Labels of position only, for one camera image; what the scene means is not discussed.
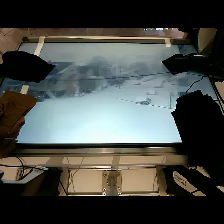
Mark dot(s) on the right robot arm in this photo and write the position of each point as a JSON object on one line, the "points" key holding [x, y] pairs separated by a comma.
{"points": [[182, 180]]}

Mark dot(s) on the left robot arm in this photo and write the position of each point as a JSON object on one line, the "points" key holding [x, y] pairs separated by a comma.
{"points": [[43, 184]]}

